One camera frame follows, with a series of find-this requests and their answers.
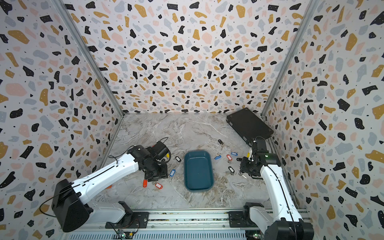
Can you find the teal storage box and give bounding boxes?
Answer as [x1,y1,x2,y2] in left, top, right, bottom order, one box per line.
[184,150,214,193]

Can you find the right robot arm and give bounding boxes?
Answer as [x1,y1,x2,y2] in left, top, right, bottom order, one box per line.
[240,153,315,240]

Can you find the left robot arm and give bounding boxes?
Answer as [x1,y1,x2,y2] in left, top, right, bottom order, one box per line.
[52,141,172,233]

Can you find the black laptop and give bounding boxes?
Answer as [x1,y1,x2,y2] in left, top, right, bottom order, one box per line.
[226,108,274,146]

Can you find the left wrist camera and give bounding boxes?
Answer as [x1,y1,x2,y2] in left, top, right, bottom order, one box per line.
[152,141,172,164]

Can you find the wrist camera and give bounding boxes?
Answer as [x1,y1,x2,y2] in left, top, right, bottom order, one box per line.
[152,141,172,164]
[251,136,269,158]

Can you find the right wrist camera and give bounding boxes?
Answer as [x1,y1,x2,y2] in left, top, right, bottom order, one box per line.
[251,136,269,158]

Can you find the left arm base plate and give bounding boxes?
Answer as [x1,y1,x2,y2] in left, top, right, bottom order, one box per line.
[105,212,150,230]

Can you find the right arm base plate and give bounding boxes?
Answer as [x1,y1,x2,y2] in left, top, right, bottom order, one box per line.
[228,211,258,228]

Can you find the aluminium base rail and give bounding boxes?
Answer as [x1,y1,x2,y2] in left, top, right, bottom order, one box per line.
[58,208,316,240]

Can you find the right aluminium corner post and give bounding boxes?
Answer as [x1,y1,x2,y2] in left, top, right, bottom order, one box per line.
[261,0,319,118]

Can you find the aluminium corner post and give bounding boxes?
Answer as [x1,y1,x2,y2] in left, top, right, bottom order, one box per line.
[52,0,125,118]
[261,0,319,118]

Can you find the left aluminium corner post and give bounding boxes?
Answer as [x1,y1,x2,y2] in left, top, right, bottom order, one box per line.
[52,0,125,118]

